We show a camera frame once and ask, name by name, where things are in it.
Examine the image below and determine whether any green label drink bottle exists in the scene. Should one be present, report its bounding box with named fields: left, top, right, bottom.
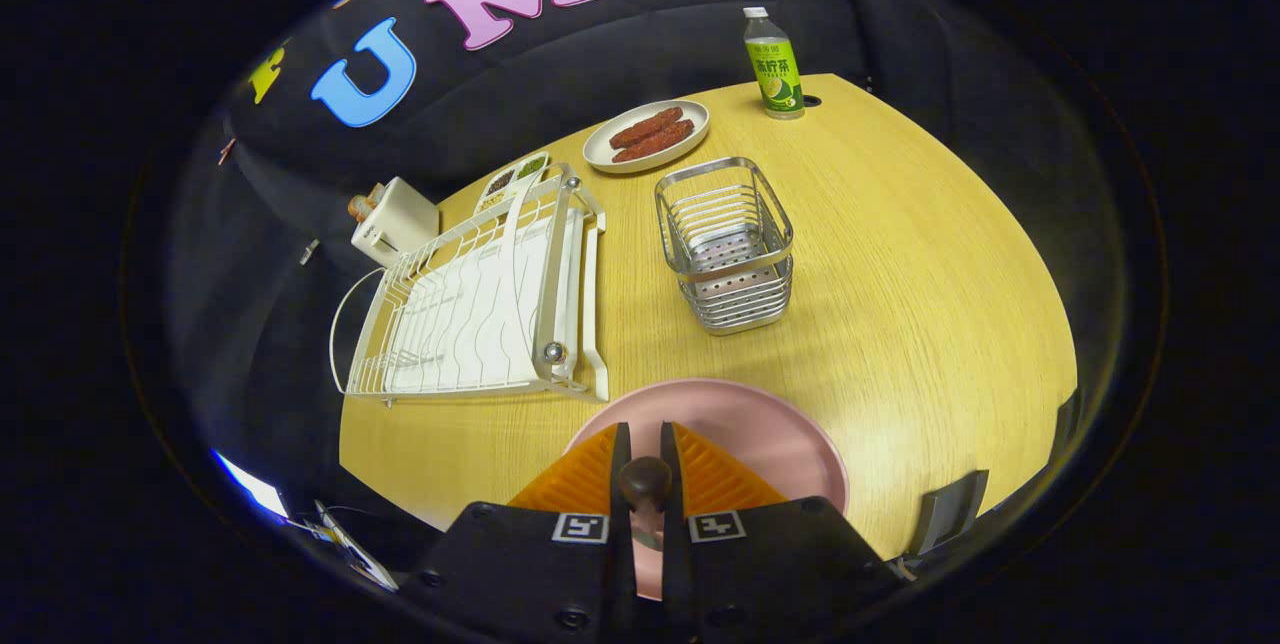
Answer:
left=742, top=6, right=806, bottom=121

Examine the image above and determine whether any white divided bean tray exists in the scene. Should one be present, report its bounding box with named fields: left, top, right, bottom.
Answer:
left=473, top=150, right=551, bottom=215

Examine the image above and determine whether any metal wire basket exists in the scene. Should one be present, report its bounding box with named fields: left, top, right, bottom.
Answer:
left=655, top=156, right=796, bottom=337

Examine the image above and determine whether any grey plastic bracket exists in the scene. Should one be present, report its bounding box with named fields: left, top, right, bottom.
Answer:
left=915, top=469, right=991, bottom=557

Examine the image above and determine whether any pink plate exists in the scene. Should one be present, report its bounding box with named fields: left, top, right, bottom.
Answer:
left=563, top=379, right=851, bottom=603

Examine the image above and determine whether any wooden handle metal spoon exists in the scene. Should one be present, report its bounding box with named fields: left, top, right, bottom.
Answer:
left=617, top=456, right=674, bottom=555

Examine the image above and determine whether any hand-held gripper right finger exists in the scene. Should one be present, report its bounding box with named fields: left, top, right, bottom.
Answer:
left=658, top=421, right=901, bottom=640

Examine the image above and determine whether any black backdrop cloth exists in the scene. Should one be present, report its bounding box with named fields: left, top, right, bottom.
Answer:
left=160, top=0, right=1001, bottom=525

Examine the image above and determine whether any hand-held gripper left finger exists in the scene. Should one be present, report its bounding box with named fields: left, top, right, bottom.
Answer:
left=400, top=421, right=638, bottom=644

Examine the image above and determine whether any brown meat piece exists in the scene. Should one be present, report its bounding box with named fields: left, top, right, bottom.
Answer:
left=608, top=106, right=685, bottom=150
left=612, top=119, right=696, bottom=163

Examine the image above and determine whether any white plate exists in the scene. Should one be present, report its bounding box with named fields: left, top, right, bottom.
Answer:
left=582, top=99, right=711, bottom=174

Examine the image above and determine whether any white toaster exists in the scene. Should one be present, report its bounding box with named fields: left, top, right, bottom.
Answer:
left=350, top=176, right=441, bottom=268

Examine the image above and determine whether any white dish rack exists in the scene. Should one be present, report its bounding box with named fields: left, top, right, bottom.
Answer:
left=328, top=162, right=611, bottom=407

